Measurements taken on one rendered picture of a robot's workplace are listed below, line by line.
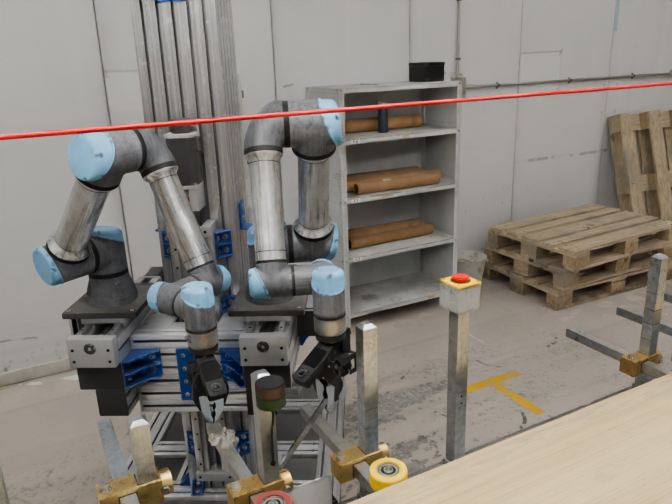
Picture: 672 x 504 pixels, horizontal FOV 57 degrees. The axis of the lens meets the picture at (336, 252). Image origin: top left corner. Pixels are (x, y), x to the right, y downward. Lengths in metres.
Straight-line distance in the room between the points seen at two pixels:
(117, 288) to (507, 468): 1.21
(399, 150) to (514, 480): 3.31
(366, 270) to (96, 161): 3.16
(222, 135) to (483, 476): 1.21
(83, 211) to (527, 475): 1.22
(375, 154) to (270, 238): 2.89
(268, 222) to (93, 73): 2.35
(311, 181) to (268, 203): 0.19
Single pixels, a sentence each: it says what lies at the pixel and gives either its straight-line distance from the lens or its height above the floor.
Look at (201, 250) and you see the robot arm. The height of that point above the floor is 1.27.
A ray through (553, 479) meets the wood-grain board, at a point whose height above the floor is 0.90.
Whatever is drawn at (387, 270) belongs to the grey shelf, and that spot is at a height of 0.20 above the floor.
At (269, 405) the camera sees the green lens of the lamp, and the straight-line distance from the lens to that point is 1.24.
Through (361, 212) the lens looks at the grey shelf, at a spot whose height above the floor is 0.68.
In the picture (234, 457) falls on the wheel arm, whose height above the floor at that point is 0.86.
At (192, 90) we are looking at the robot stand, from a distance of 1.94.
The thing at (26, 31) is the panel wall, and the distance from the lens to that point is 3.68.
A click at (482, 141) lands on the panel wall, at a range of 4.89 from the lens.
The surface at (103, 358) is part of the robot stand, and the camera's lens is 1.90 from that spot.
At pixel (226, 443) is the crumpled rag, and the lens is 1.55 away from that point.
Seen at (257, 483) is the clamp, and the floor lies 0.87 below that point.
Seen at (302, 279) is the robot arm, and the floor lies 1.23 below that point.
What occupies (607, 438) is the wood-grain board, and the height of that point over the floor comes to 0.90.
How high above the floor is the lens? 1.74
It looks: 18 degrees down
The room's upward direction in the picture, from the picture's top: 2 degrees counter-clockwise
